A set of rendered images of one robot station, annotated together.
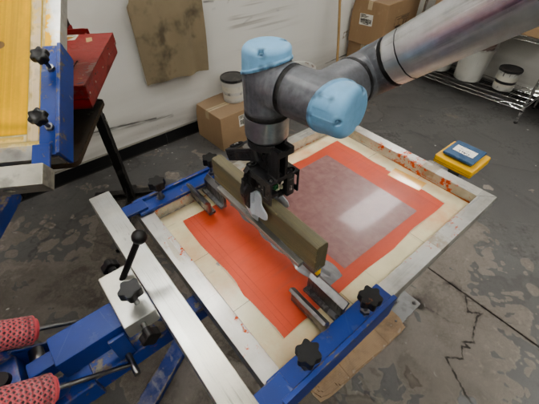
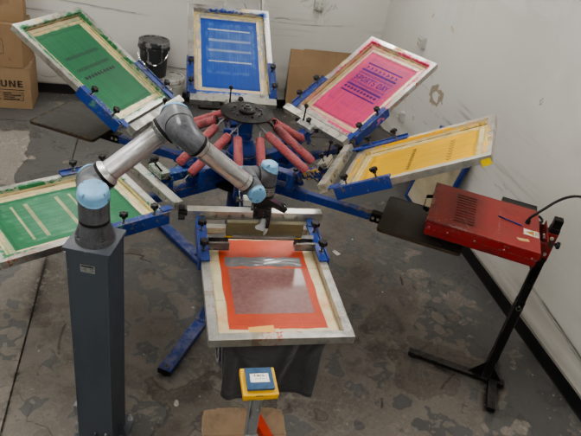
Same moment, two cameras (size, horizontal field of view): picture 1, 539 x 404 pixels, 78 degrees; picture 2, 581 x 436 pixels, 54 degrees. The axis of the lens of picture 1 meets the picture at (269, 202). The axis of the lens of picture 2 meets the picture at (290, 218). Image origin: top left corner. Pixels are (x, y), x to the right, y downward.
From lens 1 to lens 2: 2.65 m
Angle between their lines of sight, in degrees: 83
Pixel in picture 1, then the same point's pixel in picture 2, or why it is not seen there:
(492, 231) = not seen: outside the picture
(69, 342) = not seen: hidden behind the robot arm
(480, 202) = (213, 330)
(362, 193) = (266, 304)
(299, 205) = (277, 277)
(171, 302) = (247, 209)
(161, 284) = not seen: hidden behind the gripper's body
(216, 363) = (218, 209)
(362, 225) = (245, 288)
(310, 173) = (301, 295)
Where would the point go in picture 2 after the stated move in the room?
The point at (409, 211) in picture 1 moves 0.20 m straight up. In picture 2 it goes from (238, 310) to (242, 272)
